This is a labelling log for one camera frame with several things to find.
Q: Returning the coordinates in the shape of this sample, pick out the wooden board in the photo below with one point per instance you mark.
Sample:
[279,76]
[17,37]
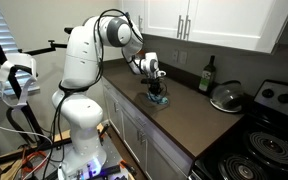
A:
[60,136]

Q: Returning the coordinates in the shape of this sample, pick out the black stove knob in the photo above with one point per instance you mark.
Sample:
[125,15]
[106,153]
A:
[268,93]
[284,98]

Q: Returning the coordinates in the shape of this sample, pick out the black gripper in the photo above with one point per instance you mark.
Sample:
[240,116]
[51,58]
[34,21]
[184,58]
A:
[155,84]

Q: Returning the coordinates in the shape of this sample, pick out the white wall outlet plate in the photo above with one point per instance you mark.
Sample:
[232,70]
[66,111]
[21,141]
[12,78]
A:
[175,56]
[183,57]

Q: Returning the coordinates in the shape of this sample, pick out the white upper cabinets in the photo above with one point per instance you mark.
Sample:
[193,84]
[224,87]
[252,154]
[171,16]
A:
[224,20]

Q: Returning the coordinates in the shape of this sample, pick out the orange black clamp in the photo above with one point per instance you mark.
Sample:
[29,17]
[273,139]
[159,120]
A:
[104,133]
[127,167]

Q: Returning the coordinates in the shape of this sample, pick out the dark green oil bottle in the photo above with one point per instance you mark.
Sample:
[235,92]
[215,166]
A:
[207,78]

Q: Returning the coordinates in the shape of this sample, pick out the white window blinds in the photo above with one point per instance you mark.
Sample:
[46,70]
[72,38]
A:
[4,36]

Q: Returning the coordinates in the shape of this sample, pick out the black tripod stand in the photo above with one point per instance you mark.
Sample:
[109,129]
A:
[15,86]

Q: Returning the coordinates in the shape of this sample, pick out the blue microfiber towel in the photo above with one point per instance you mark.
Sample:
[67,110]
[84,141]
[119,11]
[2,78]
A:
[158,100]

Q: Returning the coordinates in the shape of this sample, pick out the robot mounting base platform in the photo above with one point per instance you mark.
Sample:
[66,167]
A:
[114,156]

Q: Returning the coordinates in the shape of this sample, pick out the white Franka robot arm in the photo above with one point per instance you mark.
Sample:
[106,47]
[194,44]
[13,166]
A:
[80,60]

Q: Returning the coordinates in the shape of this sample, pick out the black coil stove burner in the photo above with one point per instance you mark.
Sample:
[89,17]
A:
[271,148]
[242,168]

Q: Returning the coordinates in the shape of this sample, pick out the black electric stove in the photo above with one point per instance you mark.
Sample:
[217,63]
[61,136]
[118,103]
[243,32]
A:
[284,133]

